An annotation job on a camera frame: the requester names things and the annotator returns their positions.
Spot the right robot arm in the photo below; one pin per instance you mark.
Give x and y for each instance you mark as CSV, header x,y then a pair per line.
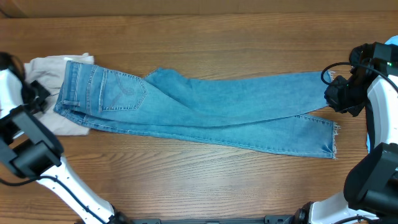
x,y
370,191

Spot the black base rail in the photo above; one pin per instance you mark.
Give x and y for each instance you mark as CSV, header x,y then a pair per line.
x,y
268,219

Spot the light blue denim jeans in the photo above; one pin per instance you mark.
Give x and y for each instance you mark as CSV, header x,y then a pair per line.
x,y
271,114

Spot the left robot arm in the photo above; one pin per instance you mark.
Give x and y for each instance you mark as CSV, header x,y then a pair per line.
x,y
32,152

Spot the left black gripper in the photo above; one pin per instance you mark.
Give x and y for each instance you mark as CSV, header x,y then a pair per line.
x,y
40,94

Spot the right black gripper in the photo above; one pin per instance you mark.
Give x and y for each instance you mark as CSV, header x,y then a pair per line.
x,y
331,98

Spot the light blue cloth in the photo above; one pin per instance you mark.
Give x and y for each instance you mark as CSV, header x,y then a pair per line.
x,y
393,40

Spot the folded beige shorts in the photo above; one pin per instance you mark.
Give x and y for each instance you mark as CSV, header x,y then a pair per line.
x,y
49,72

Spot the black printed garment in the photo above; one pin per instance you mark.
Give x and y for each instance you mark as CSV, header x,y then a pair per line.
x,y
360,55

